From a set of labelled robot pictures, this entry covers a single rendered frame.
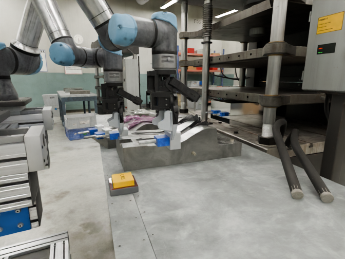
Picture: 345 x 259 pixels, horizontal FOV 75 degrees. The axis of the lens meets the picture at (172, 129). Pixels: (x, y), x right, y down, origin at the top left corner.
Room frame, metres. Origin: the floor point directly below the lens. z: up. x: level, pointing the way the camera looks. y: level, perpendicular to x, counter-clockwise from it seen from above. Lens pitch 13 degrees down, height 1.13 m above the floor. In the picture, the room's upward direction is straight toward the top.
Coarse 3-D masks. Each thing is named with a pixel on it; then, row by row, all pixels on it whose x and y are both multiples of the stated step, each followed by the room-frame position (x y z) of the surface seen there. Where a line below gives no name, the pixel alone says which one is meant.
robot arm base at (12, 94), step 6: (0, 78) 0.91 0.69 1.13; (6, 78) 0.94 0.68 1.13; (0, 84) 0.91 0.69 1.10; (6, 84) 0.93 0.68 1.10; (12, 84) 0.97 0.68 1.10; (0, 90) 0.90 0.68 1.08; (6, 90) 0.93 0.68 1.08; (12, 90) 0.94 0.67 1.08; (0, 96) 0.89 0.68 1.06; (6, 96) 0.91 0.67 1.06; (12, 96) 0.93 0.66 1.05
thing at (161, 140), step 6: (168, 132) 0.69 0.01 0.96; (156, 138) 0.68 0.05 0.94; (162, 138) 0.67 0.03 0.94; (168, 138) 0.68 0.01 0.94; (174, 138) 0.68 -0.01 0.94; (180, 138) 0.69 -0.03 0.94; (156, 144) 0.68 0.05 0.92; (162, 144) 0.67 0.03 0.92; (168, 144) 0.68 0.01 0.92; (174, 144) 0.68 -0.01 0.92; (180, 144) 0.69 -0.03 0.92
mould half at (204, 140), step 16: (192, 128) 0.90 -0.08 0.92; (208, 128) 0.86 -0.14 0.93; (128, 144) 0.78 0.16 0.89; (144, 144) 0.78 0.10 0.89; (192, 144) 0.84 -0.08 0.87; (208, 144) 0.86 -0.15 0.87; (224, 144) 0.89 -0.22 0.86; (240, 144) 0.91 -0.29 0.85; (128, 160) 0.75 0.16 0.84; (144, 160) 0.77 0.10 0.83; (160, 160) 0.79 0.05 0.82; (176, 160) 0.82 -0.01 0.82; (192, 160) 0.84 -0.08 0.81
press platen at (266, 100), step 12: (216, 96) 1.73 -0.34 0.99; (228, 96) 1.57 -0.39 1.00; (240, 96) 1.44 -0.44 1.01; (252, 96) 1.34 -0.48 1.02; (264, 96) 1.12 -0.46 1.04; (276, 96) 1.10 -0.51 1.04; (288, 96) 1.19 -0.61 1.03; (300, 96) 1.25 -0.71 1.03; (312, 96) 1.28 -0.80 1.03; (324, 96) 1.31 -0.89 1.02
